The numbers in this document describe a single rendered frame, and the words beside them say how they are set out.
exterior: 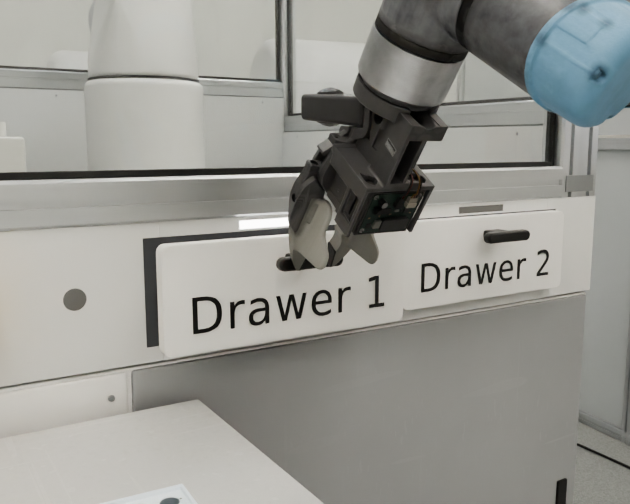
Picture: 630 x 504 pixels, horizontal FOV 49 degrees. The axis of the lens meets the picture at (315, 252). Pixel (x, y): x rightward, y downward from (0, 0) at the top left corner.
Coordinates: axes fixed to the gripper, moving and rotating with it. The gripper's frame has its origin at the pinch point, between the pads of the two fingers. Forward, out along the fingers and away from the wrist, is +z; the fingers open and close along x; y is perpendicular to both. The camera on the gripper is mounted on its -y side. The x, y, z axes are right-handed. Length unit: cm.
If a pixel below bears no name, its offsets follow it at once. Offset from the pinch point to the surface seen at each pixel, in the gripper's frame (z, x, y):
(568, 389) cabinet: 27, 51, 8
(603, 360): 107, 176, -38
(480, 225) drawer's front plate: 4.1, 29.7, -6.0
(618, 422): 119, 175, -20
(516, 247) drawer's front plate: 6.9, 36.6, -4.1
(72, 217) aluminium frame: 1.9, -21.3, -9.5
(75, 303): 8.9, -21.5, -4.9
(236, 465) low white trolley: 7.6, -13.1, 16.4
